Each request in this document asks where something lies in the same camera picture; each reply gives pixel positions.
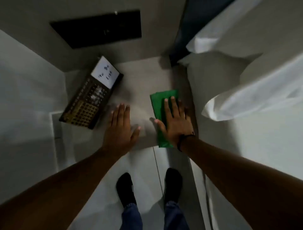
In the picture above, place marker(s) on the person's left hand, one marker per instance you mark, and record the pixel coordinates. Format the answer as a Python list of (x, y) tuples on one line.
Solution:
[(118, 137)]

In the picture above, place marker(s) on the person's right hand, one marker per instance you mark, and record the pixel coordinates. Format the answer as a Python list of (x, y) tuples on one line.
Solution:
[(176, 128)]

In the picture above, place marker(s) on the person's right middle finger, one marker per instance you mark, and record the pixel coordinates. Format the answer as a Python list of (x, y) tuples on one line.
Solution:
[(175, 106)]

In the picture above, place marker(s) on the person's right thumb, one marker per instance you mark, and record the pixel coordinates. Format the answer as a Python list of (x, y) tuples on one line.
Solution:
[(160, 126)]

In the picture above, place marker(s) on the person's right little finger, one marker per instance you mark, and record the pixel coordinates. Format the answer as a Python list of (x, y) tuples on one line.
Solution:
[(186, 113)]

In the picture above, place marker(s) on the person's left little finger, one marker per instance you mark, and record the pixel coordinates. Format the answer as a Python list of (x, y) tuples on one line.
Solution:
[(111, 117)]

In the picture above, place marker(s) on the person's left thumb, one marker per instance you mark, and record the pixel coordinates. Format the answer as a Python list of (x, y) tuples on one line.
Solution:
[(135, 132)]

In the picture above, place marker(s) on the person's left middle finger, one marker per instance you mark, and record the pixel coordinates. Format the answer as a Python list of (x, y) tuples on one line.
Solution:
[(122, 113)]

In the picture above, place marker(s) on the green cleaning cloth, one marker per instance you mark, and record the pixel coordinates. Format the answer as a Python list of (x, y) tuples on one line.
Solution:
[(157, 104)]

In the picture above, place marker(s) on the person's right forearm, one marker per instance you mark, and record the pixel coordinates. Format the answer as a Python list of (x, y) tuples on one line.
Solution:
[(236, 180)]

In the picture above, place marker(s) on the person's left forearm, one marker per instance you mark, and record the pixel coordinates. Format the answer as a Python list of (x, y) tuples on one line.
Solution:
[(59, 189)]

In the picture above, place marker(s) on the black wristband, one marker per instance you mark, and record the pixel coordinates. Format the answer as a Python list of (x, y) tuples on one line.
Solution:
[(180, 142)]

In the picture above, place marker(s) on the white paper note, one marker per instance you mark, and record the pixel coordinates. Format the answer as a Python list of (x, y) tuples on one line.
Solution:
[(105, 73)]

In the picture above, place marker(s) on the black left shoe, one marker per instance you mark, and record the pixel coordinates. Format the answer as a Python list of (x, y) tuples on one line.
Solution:
[(126, 189)]

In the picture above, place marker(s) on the black shoe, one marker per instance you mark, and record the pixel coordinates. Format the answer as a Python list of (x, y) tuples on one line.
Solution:
[(173, 184), (126, 189)]

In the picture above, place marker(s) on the black right shoe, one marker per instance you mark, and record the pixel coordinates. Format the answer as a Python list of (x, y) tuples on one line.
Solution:
[(173, 184)]

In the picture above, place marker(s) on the white pillow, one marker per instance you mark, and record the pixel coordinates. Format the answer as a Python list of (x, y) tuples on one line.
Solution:
[(260, 94), (243, 26)]

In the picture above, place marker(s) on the white bed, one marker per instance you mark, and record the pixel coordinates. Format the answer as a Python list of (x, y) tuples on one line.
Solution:
[(260, 142)]

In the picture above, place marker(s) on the blue jeans left leg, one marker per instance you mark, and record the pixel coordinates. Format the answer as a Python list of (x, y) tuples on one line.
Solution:
[(131, 218)]

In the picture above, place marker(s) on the blue jeans leg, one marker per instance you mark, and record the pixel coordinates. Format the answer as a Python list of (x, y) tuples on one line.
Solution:
[(175, 216), (131, 218)]

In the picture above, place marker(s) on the dark bed headboard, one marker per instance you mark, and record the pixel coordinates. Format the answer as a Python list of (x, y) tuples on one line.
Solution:
[(196, 21)]

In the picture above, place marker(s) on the blue jeans right leg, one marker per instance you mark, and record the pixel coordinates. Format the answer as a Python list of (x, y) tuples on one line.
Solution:
[(175, 216)]

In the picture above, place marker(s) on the black wall panel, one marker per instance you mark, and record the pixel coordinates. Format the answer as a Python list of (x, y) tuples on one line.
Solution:
[(97, 29)]

